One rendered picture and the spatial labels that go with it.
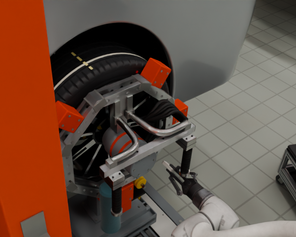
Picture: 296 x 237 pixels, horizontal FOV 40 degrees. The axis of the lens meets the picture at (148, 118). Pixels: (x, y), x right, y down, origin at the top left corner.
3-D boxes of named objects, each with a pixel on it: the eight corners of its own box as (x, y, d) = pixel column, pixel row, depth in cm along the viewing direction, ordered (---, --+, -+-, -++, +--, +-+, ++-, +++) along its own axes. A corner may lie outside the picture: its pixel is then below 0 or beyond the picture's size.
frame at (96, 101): (159, 154, 203) (168, 60, 168) (168, 162, 199) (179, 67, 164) (61, 206, 177) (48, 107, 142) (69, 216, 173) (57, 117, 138)
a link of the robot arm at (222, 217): (218, 190, 172) (195, 205, 166) (246, 215, 163) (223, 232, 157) (215, 205, 180) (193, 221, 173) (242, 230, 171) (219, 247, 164)
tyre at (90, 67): (54, 184, 206) (153, 103, 220) (79, 216, 192) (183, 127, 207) (-20, 104, 154) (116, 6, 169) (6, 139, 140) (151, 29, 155)
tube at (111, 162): (120, 120, 160) (120, 98, 153) (150, 148, 149) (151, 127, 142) (80, 138, 152) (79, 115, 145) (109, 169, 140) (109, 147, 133)
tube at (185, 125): (159, 102, 170) (161, 81, 163) (190, 128, 159) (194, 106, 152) (124, 118, 161) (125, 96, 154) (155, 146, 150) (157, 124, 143)
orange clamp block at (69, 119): (74, 107, 151) (57, 99, 144) (85, 118, 146) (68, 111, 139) (63, 122, 152) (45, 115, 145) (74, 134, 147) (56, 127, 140)
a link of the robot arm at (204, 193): (218, 196, 177) (209, 188, 180) (210, 193, 169) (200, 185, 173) (206, 213, 178) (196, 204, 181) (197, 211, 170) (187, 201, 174)
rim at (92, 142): (61, 167, 201) (139, 104, 212) (85, 197, 188) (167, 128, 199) (8, 104, 162) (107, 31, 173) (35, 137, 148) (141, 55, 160)
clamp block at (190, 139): (180, 133, 168) (181, 124, 164) (195, 146, 162) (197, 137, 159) (170, 138, 165) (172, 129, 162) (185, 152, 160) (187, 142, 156)
